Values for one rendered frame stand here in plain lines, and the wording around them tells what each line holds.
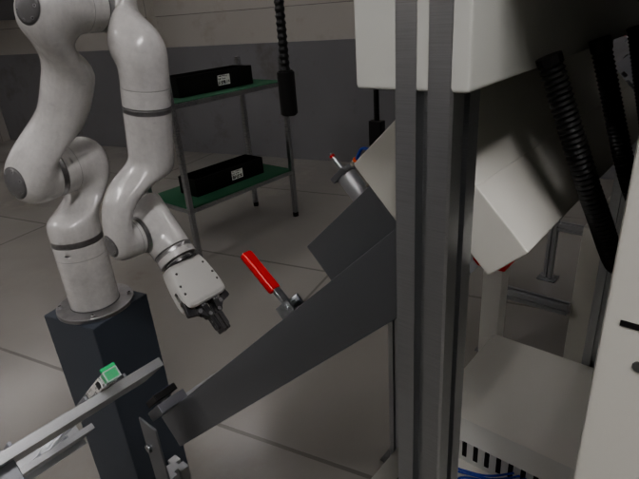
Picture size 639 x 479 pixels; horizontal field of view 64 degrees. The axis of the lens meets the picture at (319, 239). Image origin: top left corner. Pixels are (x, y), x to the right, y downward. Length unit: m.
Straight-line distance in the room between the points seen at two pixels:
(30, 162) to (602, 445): 1.12
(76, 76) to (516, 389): 1.08
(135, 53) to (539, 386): 1.01
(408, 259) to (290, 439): 1.58
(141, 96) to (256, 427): 1.32
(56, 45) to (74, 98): 0.14
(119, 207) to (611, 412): 0.87
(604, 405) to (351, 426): 1.57
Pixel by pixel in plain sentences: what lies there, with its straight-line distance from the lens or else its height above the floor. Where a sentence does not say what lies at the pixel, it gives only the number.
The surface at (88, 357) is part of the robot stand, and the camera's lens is 1.43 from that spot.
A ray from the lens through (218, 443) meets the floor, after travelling 1.95.
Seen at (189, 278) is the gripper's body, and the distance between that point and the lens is 1.09.
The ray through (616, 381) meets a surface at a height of 1.12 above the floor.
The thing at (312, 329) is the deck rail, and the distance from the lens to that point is 0.54.
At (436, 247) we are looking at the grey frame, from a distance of 0.35.
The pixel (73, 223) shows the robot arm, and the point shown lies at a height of 0.94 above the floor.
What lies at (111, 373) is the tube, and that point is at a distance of 0.53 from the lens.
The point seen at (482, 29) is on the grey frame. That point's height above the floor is 1.34.
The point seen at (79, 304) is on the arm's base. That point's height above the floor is 0.74.
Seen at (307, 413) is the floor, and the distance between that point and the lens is 1.99.
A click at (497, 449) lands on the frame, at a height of 0.66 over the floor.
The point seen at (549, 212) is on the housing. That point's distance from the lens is 0.45.
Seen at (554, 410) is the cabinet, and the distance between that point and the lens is 1.14.
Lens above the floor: 1.36
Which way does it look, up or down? 24 degrees down
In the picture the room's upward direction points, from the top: 4 degrees counter-clockwise
